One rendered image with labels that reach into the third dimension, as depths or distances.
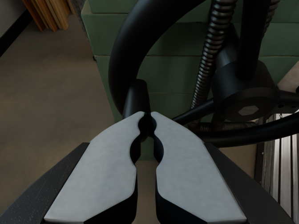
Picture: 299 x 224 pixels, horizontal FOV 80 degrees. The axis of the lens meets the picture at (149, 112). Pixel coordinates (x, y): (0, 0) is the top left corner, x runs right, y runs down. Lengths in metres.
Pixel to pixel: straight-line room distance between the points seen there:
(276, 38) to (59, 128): 1.10
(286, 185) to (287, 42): 0.60
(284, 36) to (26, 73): 1.53
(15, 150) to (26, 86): 0.49
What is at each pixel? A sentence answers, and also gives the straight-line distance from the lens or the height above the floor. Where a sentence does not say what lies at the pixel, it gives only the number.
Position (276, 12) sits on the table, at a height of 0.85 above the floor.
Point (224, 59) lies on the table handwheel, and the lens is 0.24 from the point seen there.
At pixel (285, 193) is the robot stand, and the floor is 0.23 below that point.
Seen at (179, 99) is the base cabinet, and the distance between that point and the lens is 0.51.
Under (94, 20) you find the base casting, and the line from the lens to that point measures 0.36.
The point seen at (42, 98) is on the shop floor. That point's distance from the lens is 1.40.
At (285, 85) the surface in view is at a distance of 0.57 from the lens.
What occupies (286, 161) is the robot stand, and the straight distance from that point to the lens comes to 0.96.
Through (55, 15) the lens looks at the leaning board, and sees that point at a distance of 1.90.
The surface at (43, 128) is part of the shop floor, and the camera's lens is 1.26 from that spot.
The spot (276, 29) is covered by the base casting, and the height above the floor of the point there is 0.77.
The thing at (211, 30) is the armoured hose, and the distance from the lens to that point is 0.24.
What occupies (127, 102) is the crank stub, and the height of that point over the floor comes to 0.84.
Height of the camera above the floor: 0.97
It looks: 57 degrees down
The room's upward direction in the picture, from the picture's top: straight up
